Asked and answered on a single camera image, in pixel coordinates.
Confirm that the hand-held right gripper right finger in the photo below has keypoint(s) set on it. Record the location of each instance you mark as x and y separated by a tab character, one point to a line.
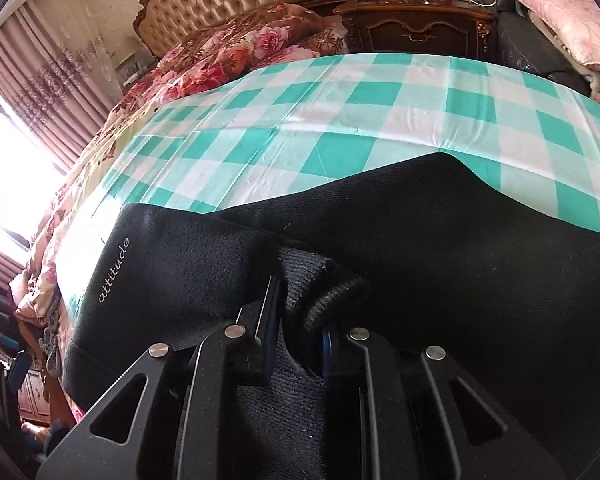
328	355

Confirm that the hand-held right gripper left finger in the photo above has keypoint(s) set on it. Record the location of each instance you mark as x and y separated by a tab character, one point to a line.
272	320

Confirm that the black pants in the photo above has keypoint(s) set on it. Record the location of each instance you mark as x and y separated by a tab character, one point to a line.
455	260

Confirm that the green checkered tablecloth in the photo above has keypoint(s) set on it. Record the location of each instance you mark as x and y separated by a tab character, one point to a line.
330	125

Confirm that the beige floral duvet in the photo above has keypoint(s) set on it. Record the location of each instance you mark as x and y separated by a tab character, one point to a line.
125	125

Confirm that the wooden drawer cabinet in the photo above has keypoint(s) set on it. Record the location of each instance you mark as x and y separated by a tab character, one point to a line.
30	400

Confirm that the bright window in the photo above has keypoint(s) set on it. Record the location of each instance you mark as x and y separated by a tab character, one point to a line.
10	160

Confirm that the dark wooden nightstand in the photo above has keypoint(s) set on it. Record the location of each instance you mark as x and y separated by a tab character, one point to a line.
420	30

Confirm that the pink curtain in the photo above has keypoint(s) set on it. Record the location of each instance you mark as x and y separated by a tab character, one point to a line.
55	75

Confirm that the black leather armchair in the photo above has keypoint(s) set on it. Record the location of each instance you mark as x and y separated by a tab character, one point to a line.
525	45

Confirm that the large pink floral pillow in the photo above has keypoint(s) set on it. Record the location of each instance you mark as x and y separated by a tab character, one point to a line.
570	15

